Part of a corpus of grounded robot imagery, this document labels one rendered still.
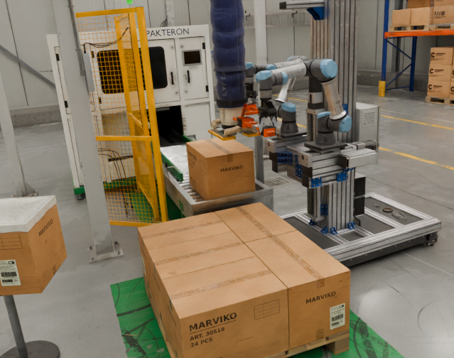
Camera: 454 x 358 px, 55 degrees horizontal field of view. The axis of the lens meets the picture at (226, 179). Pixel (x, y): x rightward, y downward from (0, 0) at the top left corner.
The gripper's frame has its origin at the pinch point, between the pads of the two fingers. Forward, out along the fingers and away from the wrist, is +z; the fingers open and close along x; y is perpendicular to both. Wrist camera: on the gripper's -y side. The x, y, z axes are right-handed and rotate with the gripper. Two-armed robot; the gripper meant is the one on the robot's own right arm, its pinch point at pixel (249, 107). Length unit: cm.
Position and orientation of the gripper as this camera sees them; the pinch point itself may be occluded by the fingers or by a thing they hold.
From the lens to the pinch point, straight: 360.9
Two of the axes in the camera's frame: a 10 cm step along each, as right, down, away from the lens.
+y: 3.4, 2.8, -9.0
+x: 9.4, -1.6, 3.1
